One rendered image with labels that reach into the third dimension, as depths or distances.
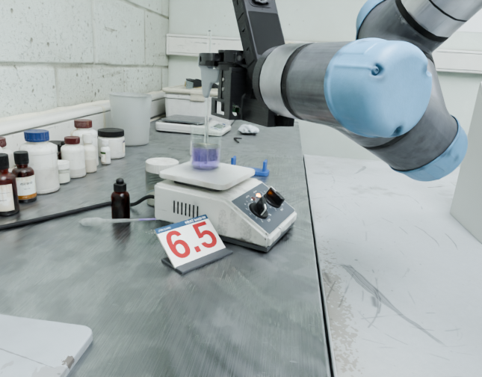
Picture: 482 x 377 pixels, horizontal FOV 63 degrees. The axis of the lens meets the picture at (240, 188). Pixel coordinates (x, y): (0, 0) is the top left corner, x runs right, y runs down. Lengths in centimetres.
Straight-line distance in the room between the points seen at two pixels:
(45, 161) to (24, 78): 32
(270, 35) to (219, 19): 160
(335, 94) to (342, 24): 173
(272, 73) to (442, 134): 17
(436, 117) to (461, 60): 172
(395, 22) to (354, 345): 33
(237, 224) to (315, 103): 27
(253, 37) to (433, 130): 21
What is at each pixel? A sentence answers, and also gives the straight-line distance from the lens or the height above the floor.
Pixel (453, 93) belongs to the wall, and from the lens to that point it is 217.
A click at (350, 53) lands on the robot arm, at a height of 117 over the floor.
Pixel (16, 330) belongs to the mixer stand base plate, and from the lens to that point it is 44.
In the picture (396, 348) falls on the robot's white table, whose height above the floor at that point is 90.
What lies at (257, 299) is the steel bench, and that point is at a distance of 47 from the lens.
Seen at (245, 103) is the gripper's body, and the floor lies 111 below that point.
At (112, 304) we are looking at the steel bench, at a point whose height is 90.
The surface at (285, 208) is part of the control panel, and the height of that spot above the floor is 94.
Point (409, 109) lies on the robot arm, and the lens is 34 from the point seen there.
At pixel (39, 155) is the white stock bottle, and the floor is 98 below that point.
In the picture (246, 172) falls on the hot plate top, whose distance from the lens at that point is 64.
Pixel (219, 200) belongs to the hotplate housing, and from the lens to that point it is 57.
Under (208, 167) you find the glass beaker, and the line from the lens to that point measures 63.
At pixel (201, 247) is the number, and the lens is 55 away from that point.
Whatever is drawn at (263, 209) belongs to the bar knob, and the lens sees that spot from 57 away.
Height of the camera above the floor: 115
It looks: 17 degrees down
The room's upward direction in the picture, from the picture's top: 4 degrees clockwise
